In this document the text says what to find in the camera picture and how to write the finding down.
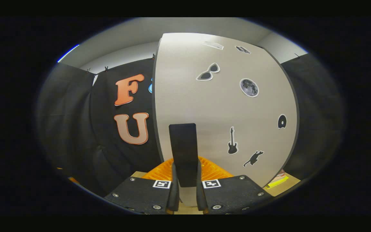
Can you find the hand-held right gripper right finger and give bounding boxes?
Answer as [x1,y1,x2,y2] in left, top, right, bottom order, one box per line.
[196,156,274,215]

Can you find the black cabinet door handle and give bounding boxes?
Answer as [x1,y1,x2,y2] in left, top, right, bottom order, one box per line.
[169,123,199,188]

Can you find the black backdrop cloth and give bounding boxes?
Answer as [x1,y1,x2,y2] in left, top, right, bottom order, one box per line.
[37,53,345,197]

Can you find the light grey cabinet door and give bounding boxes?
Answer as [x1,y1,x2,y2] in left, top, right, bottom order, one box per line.
[152,32,300,207]

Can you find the yellow book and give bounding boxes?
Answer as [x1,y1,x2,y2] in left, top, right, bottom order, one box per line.
[265,176,290,189]

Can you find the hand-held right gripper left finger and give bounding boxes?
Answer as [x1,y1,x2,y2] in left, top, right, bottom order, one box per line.
[104,157,180,215]

